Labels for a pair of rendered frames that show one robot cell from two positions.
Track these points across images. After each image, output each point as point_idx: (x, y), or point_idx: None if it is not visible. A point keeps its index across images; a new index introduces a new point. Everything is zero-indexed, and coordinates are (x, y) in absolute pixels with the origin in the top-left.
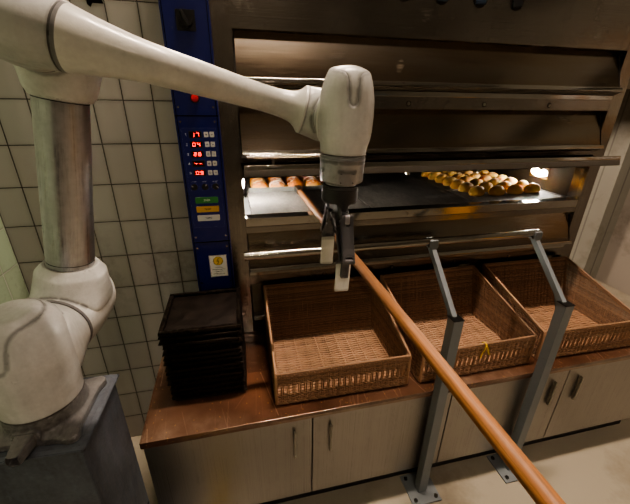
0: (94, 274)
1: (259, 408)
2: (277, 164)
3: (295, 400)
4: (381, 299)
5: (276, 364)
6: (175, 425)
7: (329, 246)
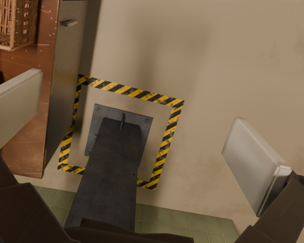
0: None
1: (32, 63)
2: None
3: (35, 16)
4: None
5: None
6: (29, 150)
7: (11, 108)
